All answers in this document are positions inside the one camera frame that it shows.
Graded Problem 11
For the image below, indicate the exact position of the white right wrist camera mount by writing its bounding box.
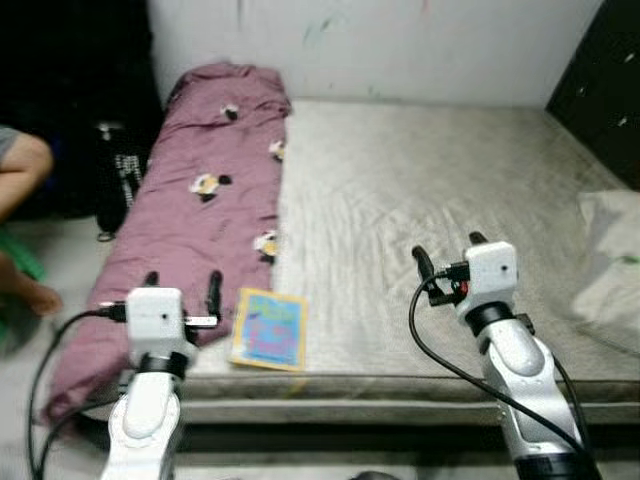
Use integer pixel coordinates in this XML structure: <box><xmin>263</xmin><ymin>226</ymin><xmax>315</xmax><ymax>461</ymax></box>
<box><xmin>463</xmin><ymin>241</ymin><xmax>519</xmax><ymax>311</ymax></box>

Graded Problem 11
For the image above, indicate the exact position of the beige pillow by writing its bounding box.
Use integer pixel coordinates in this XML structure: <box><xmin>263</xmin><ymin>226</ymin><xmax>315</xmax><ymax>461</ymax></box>
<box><xmin>570</xmin><ymin>190</ymin><xmax>640</xmax><ymax>351</ymax></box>

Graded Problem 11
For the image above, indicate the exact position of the colourful picture book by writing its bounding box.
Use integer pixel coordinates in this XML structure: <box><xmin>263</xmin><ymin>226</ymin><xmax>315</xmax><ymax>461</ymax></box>
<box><xmin>229</xmin><ymin>288</ymin><xmax>308</xmax><ymax>373</ymax></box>

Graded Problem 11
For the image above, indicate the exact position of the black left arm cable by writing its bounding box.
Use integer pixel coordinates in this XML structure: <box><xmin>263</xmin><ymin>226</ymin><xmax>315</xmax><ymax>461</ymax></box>
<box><xmin>25</xmin><ymin>305</ymin><xmax>129</xmax><ymax>480</ymax></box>

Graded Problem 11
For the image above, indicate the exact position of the black bag with white print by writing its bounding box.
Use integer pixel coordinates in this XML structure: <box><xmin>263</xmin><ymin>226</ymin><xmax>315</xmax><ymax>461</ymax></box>
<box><xmin>95</xmin><ymin>120</ymin><xmax>151</xmax><ymax>241</ymax></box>

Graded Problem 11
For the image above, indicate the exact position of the person bare foot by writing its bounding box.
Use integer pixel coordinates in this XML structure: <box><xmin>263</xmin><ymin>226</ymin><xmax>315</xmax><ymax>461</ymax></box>
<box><xmin>0</xmin><ymin>250</ymin><xmax>63</xmax><ymax>317</ymax></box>

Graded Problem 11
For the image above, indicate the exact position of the purple cartoon print blanket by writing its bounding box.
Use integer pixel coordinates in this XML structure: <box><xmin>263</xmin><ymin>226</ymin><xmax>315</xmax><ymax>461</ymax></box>
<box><xmin>40</xmin><ymin>62</ymin><xmax>293</xmax><ymax>421</ymax></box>

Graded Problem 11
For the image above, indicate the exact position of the grey quilted mattress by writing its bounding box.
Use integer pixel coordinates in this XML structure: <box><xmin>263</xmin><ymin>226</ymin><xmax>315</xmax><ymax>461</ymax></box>
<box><xmin>75</xmin><ymin>98</ymin><xmax>640</xmax><ymax>426</ymax></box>

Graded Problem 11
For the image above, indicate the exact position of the black tufted headboard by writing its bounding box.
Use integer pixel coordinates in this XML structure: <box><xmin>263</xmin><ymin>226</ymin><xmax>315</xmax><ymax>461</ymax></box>
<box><xmin>545</xmin><ymin>0</ymin><xmax>640</xmax><ymax>191</ymax></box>

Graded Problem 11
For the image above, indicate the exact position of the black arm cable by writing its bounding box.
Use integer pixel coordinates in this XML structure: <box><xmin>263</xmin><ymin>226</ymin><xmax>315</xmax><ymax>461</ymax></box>
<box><xmin>408</xmin><ymin>265</ymin><xmax>601</xmax><ymax>471</ymax></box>
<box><xmin>25</xmin><ymin>305</ymin><xmax>129</xmax><ymax>480</ymax></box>

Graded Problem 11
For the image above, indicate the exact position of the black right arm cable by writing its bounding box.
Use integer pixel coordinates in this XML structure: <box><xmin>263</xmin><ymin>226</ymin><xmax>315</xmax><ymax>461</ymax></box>
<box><xmin>408</xmin><ymin>265</ymin><xmax>601</xmax><ymax>471</ymax></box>

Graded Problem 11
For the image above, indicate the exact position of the person bare leg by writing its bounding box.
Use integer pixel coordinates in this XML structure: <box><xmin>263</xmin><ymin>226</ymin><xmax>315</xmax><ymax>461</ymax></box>
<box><xmin>0</xmin><ymin>127</ymin><xmax>53</xmax><ymax>221</ymax></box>

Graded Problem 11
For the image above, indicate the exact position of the green cloth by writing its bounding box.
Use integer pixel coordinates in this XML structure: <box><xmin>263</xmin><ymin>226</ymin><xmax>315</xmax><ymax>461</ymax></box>
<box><xmin>0</xmin><ymin>225</ymin><xmax>46</xmax><ymax>283</ymax></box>

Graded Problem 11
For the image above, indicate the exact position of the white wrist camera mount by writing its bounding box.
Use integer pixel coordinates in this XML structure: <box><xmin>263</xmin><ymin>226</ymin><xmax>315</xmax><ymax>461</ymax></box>
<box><xmin>125</xmin><ymin>287</ymin><xmax>186</xmax><ymax>348</ymax></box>
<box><xmin>463</xmin><ymin>241</ymin><xmax>519</xmax><ymax>311</ymax></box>

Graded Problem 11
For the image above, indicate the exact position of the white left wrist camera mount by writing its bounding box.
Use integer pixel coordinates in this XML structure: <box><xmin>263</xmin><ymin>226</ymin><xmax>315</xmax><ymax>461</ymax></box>
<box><xmin>125</xmin><ymin>287</ymin><xmax>186</xmax><ymax>348</ymax></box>

